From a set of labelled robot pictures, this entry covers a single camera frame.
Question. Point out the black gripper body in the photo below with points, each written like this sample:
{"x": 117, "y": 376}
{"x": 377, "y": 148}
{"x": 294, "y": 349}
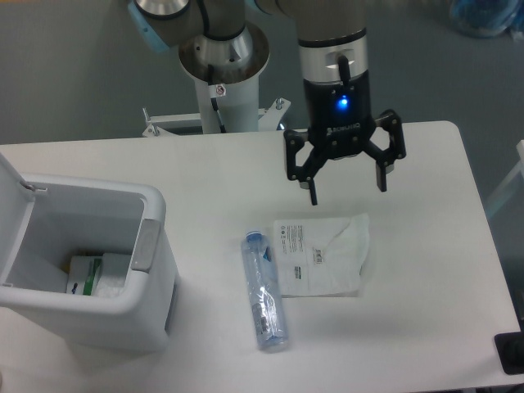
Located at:
{"x": 340, "y": 118}

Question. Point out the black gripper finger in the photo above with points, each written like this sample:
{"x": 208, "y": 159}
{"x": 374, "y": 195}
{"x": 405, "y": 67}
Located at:
{"x": 301, "y": 168}
{"x": 390, "y": 122}

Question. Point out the white plastic bag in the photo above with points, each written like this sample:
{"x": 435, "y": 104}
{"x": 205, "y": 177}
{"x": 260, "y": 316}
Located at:
{"x": 321, "y": 257}

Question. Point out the clear plastic water bottle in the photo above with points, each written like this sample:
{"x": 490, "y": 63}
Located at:
{"x": 264, "y": 294}

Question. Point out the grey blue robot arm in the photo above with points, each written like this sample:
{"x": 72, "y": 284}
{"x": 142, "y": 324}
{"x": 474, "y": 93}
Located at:
{"x": 331, "y": 35}

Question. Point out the white trash can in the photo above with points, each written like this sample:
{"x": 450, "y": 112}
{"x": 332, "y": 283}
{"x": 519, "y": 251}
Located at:
{"x": 46, "y": 220}

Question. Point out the blue plastic bag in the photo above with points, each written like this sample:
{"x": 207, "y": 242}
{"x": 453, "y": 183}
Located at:
{"x": 488, "y": 19}

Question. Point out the white crumpled paper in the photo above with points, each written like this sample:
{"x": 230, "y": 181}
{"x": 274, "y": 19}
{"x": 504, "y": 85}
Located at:
{"x": 111, "y": 279}

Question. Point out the green white box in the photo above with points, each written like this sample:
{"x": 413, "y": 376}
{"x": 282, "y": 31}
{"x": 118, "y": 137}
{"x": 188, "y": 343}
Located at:
{"x": 84, "y": 275}

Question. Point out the black device at edge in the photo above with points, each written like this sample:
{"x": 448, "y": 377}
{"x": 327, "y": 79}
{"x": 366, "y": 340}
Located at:
{"x": 510, "y": 350}

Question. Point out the white frame at right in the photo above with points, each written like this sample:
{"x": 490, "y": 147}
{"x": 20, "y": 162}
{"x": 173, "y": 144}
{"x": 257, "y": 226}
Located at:
{"x": 507, "y": 188}

